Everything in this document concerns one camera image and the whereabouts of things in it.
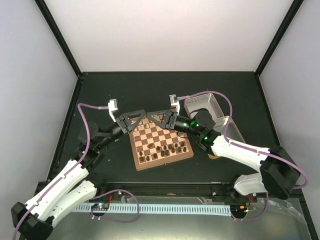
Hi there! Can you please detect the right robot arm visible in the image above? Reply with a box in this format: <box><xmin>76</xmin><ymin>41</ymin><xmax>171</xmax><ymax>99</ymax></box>
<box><xmin>146</xmin><ymin>108</ymin><xmax>301</xmax><ymax>202</ymax></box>

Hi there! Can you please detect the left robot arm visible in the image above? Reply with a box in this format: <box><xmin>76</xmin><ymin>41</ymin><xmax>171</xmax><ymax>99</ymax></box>
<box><xmin>11</xmin><ymin>103</ymin><xmax>146</xmax><ymax>240</ymax></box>

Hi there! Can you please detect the row of white chess pieces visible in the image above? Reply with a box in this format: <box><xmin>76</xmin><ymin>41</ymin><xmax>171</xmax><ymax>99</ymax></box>
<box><xmin>138</xmin><ymin>118</ymin><xmax>155</xmax><ymax>130</ymax></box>

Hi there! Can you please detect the wooden chess board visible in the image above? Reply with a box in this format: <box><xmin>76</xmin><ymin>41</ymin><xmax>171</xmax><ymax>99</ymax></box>
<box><xmin>129</xmin><ymin>116</ymin><xmax>194</xmax><ymax>171</ymax></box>

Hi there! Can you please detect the small circuit board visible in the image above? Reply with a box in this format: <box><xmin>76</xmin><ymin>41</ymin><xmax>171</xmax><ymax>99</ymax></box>
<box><xmin>91</xmin><ymin>202</ymin><xmax>109</xmax><ymax>211</ymax></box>

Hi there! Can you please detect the pink rimmed metal tin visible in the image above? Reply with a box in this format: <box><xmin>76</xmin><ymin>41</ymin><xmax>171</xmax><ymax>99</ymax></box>
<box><xmin>184</xmin><ymin>93</ymin><xmax>224</xmax><ymax>120</ymax></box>

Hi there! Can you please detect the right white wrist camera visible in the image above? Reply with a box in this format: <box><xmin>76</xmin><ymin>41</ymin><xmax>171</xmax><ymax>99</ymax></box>
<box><xmin>168</xmin><ymin>94</ymin><xmax>181</xmax><ymax>115</ymax></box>

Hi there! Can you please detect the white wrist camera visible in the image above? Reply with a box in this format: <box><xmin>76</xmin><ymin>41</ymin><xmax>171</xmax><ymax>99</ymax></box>
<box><xmin>168</xmin><ymin>94</ymin><xmax>181</xmax><ymax>115</ymax></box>
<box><xmin>107</xmin><ymin>98</ymin><xmax>118</xmax><ymax>122</ymax></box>

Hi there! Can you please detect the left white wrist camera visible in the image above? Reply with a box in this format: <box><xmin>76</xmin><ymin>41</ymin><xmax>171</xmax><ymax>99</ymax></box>
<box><xmin>107</xmin><ymin>98</ymin><xmax>118</xmax><ymax>122</ymax></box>

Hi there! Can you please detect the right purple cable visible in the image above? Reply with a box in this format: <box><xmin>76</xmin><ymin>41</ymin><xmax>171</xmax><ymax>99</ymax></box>
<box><xmin>177</xmin><ymin>91</ymin><xmax>310</xmax><ymax>222</ymax></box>

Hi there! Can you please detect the black front rail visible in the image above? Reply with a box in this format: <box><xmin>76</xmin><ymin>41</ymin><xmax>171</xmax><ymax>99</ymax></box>
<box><xmin>96</xmin><ymin>182</ymin><xmax>257</xmax><ymax>203</ymax></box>

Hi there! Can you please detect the light blue slotted cable duct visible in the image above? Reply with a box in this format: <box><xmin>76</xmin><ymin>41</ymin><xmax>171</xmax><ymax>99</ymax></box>
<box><xmin>73</xmin><ymin>202</ymin><xmax>231</xmax><ymax>217</ymax></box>

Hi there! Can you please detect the left black frame post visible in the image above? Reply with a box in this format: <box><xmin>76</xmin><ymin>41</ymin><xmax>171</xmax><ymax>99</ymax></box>
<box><xmin>34</xmin><ymin>0</ymin><xmax>82</xmax><ymax>78</ymax></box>

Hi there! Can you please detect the black frame post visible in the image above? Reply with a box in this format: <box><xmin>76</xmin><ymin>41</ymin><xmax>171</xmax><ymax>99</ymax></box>
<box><xmin>34</xmin><ymin>0</ymin><xmax>82</xmax><ymax>78</ymax></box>
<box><xmin>254</xmin><ymin>0</ymin><xmax>304</xmax><ymax>77</ymax></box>

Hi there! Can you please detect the right black frame post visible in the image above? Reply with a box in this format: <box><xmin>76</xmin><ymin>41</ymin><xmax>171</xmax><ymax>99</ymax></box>
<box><xmin>254</xmin><ymin>0</ymin><xmax>304</xmax><ymax>77</ymax></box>

